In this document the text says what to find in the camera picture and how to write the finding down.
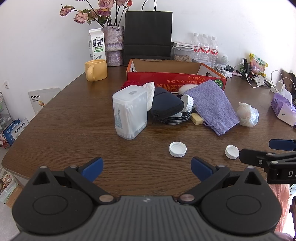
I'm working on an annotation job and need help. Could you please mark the braided cable coil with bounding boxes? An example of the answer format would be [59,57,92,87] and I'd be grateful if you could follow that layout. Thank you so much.
[157,111,193,126]

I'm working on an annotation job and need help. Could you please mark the snack packet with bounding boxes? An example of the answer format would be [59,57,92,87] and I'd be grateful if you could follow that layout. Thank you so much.
[249,53,268,77]

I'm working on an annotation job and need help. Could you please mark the purple flower vase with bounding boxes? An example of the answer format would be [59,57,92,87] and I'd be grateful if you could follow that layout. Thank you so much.
[102,26,125,67]

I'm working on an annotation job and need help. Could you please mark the blue white booklet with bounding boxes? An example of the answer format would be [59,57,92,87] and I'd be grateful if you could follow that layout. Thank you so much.
[4,118,29,146]

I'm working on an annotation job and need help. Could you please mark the red artificial rose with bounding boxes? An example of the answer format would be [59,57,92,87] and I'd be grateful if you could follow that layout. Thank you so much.
[121,80,142,89]

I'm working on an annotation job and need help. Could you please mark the white paper box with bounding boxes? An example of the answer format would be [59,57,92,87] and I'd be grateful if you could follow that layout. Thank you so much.
[171,41,194,49]

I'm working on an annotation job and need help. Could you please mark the white milk carton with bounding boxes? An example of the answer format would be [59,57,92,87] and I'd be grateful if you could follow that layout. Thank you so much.
[88,28,106,60]

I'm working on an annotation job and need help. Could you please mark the red cardboard box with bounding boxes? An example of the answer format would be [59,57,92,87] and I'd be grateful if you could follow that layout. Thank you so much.
[126,59,227,93]

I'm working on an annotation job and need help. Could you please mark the white bottle cap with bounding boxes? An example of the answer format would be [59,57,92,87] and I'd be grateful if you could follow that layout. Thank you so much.
[169,142,187,158]
[225,145,240,160]

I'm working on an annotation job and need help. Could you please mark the white jar with lid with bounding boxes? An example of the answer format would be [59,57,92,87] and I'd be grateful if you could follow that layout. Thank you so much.
[181,94,194,113]

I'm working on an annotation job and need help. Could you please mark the clear cotton swab box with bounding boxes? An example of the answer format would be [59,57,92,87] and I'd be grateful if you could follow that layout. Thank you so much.
[112,85,147,140]

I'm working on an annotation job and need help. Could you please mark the dried pink flowers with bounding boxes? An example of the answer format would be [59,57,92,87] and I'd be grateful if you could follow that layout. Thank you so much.
[59,0,133,28]

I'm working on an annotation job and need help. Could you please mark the navy zipper pouch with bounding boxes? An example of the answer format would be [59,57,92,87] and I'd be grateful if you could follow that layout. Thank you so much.
[149,87,184,120]

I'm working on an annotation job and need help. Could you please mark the wire storage rack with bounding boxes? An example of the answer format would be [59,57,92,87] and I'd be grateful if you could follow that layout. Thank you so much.
[0,92,13,136]

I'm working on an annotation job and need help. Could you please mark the black paper bag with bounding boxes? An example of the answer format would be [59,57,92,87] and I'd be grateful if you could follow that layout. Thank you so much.
[123,1,173,66]

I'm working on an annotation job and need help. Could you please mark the yellow eraser block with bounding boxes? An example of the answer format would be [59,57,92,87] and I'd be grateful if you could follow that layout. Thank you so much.
[190,113,204,126]

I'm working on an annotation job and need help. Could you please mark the yellow plush toy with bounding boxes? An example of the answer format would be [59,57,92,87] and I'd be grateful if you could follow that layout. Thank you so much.
[179,84,198,95]

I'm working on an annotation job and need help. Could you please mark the iridescent plastic bag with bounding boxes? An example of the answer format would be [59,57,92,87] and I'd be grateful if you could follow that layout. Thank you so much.
[236,102,259,128]

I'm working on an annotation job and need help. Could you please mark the clear seed container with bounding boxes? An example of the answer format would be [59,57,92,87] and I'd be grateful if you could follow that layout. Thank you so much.
[171,46,193,62]

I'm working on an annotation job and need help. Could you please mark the white robot speaker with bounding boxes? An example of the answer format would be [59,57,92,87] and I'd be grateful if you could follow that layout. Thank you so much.
[216,53,229,70]

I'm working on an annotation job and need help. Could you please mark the white leaflet board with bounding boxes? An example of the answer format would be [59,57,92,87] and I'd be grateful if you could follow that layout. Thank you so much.
[28,87,61,114]

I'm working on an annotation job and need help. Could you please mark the water bottle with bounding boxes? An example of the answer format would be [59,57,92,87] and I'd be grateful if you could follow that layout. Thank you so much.
[209,36,219,67]
[192,33,201,61]
[200,34,210,61]

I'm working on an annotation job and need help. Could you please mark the yellow ceramic mug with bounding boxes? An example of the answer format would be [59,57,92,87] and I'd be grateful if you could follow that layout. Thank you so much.
[84,59,107,82]

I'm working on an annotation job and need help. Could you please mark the white charger block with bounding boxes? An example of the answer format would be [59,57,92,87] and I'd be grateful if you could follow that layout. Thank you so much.
[220,70,233,78]

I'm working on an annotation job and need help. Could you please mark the purple tissue pack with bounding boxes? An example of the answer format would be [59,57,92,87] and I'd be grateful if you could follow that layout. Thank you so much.
[271,93,296,126]

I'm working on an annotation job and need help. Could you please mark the purple fabric pouch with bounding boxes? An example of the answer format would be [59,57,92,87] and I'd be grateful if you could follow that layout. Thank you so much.
[184,80,239,136]

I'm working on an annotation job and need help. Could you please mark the black phone stand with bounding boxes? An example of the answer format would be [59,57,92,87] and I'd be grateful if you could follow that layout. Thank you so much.
[239,58,250,76]

